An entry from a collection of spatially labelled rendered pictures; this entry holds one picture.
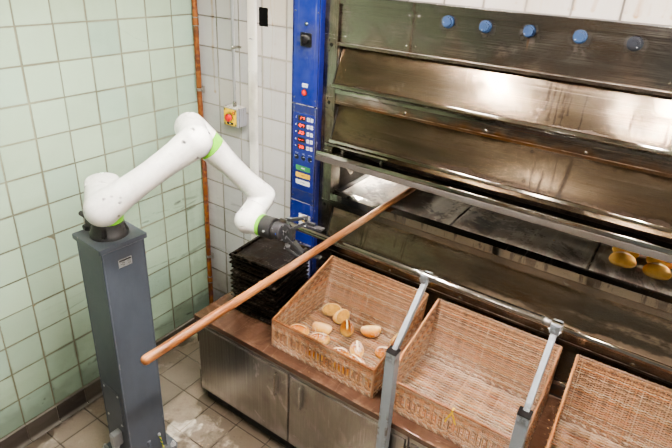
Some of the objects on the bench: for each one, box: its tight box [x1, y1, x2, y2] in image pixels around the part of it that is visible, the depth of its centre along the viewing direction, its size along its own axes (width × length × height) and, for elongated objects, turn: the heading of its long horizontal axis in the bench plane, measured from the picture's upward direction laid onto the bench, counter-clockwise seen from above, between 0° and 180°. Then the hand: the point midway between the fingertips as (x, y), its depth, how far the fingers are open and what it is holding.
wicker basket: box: [272, 255, 429, 399], centre depth 249 cm, size 49×56×28 cm
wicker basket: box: [393, 298, 563, 448], centre depth 219 cm, size 49×56×28 cm
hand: (318, 242), depth 210 cm, fingers open, 11 cm apart
